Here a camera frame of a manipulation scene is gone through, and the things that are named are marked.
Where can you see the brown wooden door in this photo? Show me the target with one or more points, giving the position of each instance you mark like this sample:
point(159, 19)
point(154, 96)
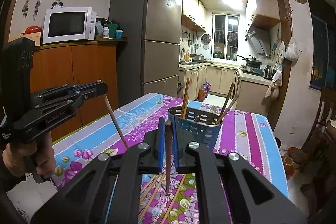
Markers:
point(15, 3)

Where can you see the hanging kitchen towel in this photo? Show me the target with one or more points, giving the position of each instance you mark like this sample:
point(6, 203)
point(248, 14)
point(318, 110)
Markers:
point(273, 86)

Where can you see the gas stove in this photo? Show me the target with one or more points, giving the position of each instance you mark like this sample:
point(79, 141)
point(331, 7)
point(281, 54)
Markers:
point(251, 69)

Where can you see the pack of plastic bottles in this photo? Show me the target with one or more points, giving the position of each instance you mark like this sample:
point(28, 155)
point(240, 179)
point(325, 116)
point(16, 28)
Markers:
point(204, 91)

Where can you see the floral striped tablecloth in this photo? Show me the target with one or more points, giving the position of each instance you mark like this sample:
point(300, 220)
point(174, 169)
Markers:
point(249, 134)

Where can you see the metal range hood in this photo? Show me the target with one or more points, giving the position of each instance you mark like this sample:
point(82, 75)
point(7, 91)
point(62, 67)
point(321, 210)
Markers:
point(258, 41)

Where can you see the red round pot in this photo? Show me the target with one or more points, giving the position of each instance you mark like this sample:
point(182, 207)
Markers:
point(34, 29)

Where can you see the beige kitchen base cabinets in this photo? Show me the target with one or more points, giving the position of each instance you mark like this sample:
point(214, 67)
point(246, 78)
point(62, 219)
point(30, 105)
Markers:
point(225, 79)

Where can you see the kitchen wall cabinets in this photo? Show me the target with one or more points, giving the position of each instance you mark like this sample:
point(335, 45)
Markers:
point(191, 8)

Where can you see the grey refrigerator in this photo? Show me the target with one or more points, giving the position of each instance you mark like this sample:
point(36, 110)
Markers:
point(157, 29)

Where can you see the hanging dreamcatcher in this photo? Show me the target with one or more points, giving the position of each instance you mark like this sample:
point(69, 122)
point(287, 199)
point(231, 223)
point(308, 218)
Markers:
point(27, 3)
point(36, 7)

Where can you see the white hanging plastic bag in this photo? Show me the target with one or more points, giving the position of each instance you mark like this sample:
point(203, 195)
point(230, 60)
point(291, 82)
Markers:
point(292, 50)

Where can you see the brown chopstick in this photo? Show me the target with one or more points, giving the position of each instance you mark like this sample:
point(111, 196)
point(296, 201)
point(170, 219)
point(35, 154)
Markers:
point(152, 199)
point(184, 100)
point(188, 100)
point(115, 124)
point(227, 109)
point(166, 209)
point(150, 184)
point(168, 161)
point(226, 102)

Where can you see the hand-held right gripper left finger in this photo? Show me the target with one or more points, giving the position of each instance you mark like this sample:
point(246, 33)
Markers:
point(161, 145)

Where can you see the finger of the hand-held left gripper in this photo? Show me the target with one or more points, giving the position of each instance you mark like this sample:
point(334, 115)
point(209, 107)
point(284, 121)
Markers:
point(97, 88)
point(60, 102)

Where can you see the wooden chair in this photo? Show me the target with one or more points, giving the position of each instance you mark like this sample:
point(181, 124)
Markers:
point(326, 98)

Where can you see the metal colander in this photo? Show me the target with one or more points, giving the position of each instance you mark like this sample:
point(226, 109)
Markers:
point(206, 39)

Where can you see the blue perforated utensil holder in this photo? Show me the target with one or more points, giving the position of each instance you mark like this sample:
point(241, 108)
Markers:
point(202, 129)

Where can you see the red basin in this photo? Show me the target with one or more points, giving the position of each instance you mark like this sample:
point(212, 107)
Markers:
point(291, 161)

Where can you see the white pill bottle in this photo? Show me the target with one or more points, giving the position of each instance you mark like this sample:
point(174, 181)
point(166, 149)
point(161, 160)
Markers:
point(105, 32)

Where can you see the orange wooden cabinet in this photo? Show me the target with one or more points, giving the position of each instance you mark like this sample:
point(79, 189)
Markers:
point(89, 69)

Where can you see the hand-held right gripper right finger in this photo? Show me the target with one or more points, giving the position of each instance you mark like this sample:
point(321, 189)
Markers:
point(175, 145)

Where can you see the white microwave oven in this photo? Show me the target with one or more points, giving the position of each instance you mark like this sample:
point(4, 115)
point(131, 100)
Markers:
point(67, 24)

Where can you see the dark barred window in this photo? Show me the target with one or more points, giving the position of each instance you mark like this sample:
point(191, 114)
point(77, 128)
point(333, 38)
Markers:
point(323, 56)

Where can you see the person's left hand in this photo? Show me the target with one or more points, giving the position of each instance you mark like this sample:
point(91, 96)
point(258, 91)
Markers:
point(15, 161)

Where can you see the black wok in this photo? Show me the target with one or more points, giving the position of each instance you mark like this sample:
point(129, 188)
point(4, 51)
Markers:
point(250, 60)

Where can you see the cream storage box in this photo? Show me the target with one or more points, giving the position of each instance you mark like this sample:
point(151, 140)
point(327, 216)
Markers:
point(35, 39)

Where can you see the black alarm clock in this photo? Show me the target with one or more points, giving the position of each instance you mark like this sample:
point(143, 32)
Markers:
point(57, 4)

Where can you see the kitchen window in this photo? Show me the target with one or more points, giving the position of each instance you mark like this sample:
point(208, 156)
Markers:
point(225, 35)

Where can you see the electric kettle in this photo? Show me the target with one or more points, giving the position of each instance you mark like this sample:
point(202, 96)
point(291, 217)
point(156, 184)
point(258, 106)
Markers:
point(267, 72)

